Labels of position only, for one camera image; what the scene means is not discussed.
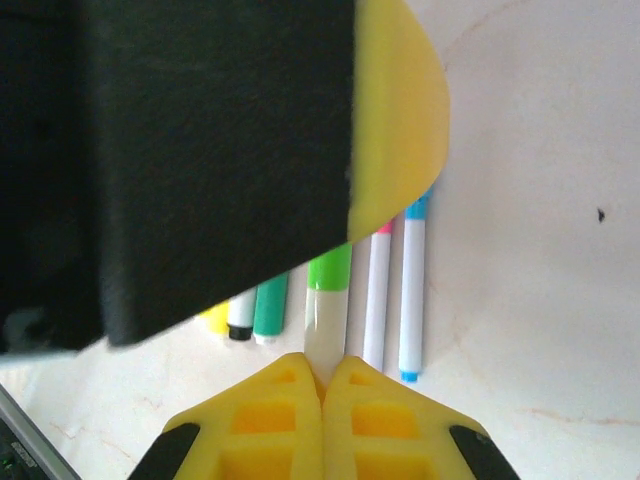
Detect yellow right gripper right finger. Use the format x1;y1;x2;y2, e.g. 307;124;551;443
323;354;524;480

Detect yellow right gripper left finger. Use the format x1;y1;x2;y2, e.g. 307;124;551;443
127;351;326;480

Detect white marker green end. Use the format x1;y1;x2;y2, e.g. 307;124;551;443
303;287;350;384

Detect bright green marker cap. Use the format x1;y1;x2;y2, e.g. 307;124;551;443
306;243;354;292

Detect thin white pen pink end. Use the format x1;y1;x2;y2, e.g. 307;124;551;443
362;232;394;374

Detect thin white pen cyan end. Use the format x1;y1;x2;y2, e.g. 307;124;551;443
398;217;428;384

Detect cyan pen cap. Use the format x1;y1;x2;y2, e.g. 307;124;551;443
403;185;435;221

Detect teal green marker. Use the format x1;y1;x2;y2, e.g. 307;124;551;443
252;271;291;346

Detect white marker black end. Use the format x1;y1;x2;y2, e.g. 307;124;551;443
227;287;259;342

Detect yellow marker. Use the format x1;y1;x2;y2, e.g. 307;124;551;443
194;299;231;339

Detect aluminium front frame rails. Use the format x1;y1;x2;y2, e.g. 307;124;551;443
0;384;84;480

